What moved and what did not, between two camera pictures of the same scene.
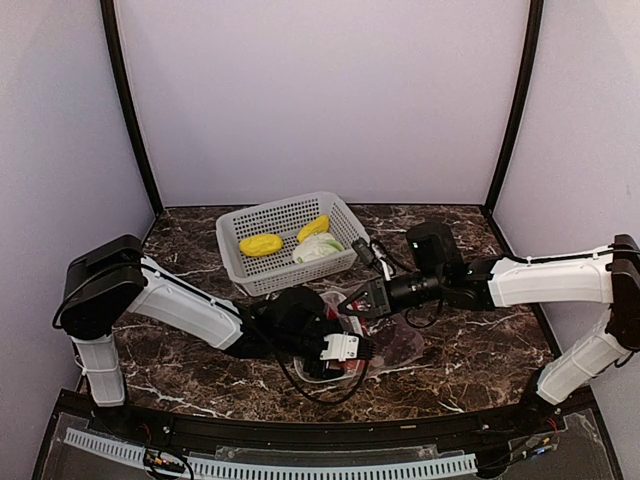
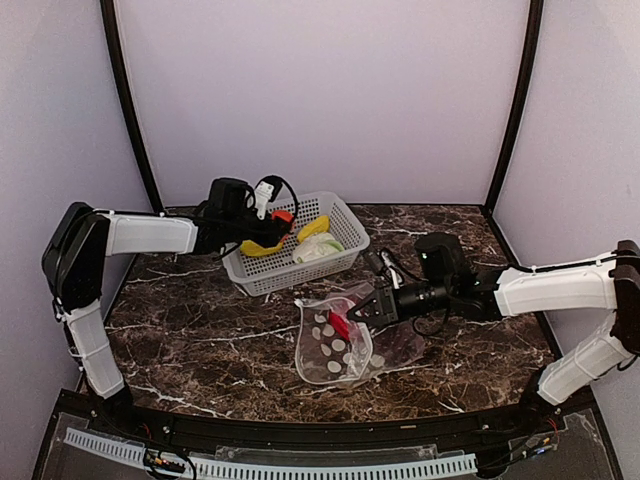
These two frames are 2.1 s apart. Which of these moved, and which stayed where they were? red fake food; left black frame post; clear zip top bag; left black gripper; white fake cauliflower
Moved: red fake food; left black gripper
Stayed: clear zip top bag; white fake cauliflower; left black frame post
